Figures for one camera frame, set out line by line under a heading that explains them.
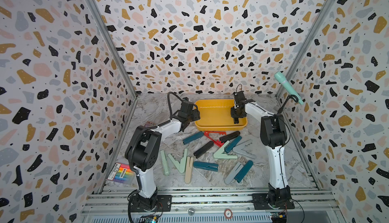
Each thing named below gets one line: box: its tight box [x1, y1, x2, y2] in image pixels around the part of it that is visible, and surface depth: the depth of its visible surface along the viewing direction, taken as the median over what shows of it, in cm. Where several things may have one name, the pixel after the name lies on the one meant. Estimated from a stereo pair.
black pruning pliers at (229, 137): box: [219, 130, 241, 142], surface depth 99 cm
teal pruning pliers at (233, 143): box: [224, 135, 243, 154], surface depth 95 cm
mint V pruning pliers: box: [167, 148, 188, 174], surface depth 87 cm
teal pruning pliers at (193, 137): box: [182, 131, 204, 145], surface depth 99 cm
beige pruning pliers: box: [184, 156, 194, 184], surface depth 85 cm
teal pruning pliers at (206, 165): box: [192, 161, 219, 172], surface depth 86 cm
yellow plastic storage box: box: [194, 98, 248, 132], surface depth 109 cm
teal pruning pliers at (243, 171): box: [234, 160, 254, 183], surface depth 85 cm
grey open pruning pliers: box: [232, 139, 257, 160], surface depth 94 cm
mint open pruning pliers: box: [213, 140, 238, 159], surface depth 91 cm
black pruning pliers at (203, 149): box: [193, 140, 214, 159], surface depth 93 cm
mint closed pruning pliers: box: [160, 150, 171, 176], surface depth 85 cm
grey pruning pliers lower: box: [224, 161, 244, 184], surface depth 84 cm
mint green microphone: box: [274, 71, 305, 105], surface depth 85 cm
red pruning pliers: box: [203, 130, 227, 148], surface depth 99 cm
